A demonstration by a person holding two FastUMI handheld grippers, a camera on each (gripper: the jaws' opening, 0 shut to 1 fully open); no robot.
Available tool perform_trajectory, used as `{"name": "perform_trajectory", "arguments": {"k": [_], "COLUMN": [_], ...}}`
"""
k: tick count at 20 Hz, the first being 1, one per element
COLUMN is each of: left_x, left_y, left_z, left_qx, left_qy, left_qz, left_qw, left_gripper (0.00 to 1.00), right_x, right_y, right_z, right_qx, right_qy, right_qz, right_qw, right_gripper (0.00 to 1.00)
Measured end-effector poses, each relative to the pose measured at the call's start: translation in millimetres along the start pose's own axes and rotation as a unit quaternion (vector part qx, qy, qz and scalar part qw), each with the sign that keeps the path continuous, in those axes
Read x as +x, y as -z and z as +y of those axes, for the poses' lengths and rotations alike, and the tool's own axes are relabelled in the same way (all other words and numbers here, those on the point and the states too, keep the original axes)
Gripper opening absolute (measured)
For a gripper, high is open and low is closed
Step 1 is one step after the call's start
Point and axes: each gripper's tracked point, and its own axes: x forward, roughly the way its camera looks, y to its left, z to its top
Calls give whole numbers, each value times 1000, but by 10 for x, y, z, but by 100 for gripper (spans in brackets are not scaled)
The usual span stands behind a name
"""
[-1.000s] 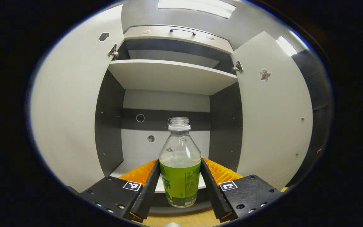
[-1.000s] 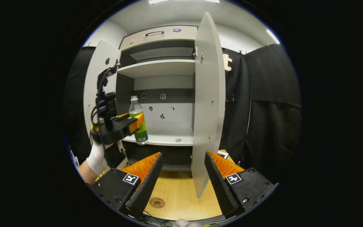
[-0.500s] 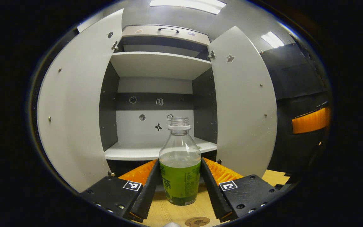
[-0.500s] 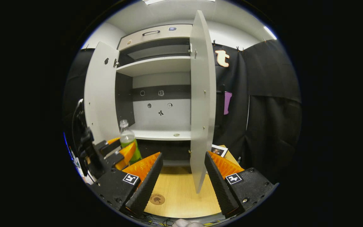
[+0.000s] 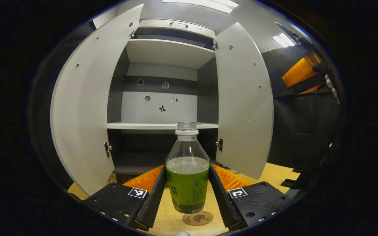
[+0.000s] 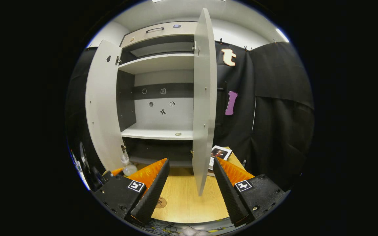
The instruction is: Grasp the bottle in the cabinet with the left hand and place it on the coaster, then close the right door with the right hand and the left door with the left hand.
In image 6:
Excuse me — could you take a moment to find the small ceiling light panel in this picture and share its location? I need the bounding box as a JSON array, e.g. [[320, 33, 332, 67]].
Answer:
[[276, 29, 289, 43]]

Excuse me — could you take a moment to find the grey drawer front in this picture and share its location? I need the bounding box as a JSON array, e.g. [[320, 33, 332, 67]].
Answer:
[[121, 21, 198, 49]]

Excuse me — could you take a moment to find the large ceiling light panel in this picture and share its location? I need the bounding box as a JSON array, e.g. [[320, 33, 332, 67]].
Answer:
[[153, 0, 225, 3]]

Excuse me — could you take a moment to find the white book with photo cover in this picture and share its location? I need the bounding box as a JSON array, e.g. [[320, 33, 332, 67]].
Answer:
[[209, 145, 233, 171]]

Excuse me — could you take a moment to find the white cabinet shelf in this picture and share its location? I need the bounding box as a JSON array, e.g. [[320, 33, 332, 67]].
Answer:
[[121, 123, 194, 141], [118, 53, 195, 75]]

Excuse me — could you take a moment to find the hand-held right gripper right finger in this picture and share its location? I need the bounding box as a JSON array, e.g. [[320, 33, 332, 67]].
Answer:
[[213, 157, 290, 228]]

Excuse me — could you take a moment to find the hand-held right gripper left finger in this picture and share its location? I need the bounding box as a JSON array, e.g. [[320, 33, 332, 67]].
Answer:
[[92, 158, 171, 227]]

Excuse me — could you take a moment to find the black door handle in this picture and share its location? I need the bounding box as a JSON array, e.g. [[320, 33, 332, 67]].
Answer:
[[216, 82, 228, 127]]

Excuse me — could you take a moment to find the grey wooden cabinet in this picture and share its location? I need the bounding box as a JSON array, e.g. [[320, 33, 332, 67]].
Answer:
[[116, 21, 198, 168]]

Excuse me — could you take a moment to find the grey cabinet door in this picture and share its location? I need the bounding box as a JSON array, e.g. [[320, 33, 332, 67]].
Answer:
[[85, 40, 127, 171], [192, 8, 217, 196]]

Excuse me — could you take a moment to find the black backdrop cloth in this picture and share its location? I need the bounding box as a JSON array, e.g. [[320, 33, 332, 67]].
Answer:
[[65, 41, 315, 197]]

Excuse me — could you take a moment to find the green label plastic bottle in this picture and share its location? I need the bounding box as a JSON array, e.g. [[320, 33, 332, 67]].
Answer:
[[120, 152, 138, 176]]

